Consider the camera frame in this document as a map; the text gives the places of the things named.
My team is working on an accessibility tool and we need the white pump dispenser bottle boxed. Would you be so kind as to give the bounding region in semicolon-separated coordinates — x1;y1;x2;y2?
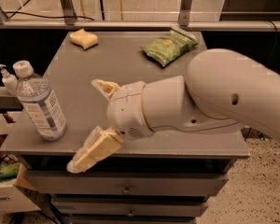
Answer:
0;64;18;96

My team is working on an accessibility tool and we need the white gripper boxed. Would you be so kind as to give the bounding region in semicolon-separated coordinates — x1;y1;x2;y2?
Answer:
66;79;154;174

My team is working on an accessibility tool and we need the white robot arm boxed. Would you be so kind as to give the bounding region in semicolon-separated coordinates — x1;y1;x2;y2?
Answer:
66;49;280;174

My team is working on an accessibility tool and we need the grey drawer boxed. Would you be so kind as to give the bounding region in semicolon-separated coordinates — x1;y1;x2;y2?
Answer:
24;171;228;196
52;198;208;217

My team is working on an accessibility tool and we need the blue label plastic water bottle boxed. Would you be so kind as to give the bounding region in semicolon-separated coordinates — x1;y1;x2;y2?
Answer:
13;60;66;141

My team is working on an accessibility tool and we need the green packet in box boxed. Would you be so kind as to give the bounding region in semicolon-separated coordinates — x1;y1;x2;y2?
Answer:
0;162;21;182

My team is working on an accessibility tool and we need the middle grey drawer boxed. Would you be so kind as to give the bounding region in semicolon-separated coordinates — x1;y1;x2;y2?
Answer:
52;198;208;217

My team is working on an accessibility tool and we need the top grey drawer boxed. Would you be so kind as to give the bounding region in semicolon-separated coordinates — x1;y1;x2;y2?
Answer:
24;171;228;196

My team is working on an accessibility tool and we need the black cable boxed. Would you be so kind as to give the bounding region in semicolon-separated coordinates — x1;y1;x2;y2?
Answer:
3;10;95;21

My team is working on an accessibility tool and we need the grey drawer cabinet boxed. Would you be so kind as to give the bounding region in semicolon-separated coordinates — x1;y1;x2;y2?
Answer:
1;32;249;224

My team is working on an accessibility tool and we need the green jalapeno chip bag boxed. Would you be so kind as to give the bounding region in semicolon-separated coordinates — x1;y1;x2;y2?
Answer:
141;27;198;67

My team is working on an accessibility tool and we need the metal railing frame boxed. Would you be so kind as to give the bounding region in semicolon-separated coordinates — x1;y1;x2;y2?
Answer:
0;0;280;32

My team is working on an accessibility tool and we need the white cardboard box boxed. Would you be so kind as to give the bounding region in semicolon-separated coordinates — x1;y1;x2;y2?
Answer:
0;111;41;216

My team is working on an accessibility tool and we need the yellow sponge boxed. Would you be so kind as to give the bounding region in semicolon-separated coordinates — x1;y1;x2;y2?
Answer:
70;29;98;49

